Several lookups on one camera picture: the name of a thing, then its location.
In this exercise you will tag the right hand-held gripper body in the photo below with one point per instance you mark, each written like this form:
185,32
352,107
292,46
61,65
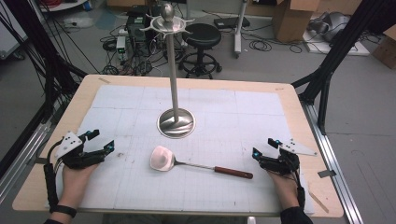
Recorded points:
285,163

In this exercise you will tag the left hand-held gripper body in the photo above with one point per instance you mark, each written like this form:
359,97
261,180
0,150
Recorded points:
72,155

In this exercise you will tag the person's right hand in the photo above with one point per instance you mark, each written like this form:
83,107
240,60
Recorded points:
286,189

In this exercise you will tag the person's left hand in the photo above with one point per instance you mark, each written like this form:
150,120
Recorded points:
74,185

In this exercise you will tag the grey tape strip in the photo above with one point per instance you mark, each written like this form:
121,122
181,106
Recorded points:
40,160
327,173

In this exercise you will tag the wooden table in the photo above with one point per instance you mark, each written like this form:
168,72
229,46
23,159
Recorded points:
299,102

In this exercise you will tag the thin wooden stick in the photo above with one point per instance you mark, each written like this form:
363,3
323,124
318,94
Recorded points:
318,201

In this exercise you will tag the white grid mat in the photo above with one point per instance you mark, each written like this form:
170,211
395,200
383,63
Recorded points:
218,186

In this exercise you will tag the black wristband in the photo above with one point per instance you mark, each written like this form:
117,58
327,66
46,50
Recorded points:
63,211

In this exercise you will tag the white power supply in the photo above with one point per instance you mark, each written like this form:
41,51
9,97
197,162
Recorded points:
121,44

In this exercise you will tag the metal utensil hanging stand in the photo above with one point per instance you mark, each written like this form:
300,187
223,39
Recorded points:
173,77

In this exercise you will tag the white floor board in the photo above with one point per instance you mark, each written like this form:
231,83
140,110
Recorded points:
342,48

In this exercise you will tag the white stand pole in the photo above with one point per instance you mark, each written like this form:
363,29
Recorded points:
240,28

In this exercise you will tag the black computer case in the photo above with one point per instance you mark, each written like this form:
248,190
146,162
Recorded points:
138,23

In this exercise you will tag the open cardboard box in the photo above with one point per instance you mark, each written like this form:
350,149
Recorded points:
291,21

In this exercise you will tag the flat black device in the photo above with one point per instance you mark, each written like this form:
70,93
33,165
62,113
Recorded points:
232,22

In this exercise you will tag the grey bag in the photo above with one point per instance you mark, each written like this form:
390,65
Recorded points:
331,26

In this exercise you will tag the black round stool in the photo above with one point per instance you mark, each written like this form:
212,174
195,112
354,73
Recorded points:
200,34

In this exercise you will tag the closed cardboard box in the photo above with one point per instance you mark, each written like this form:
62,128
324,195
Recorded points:
386,49

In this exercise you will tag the aluminium rail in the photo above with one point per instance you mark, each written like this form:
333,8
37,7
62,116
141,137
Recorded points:
18,165
333,168

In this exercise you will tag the black metal frame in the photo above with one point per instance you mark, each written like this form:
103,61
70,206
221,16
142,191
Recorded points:
28,40
339,53

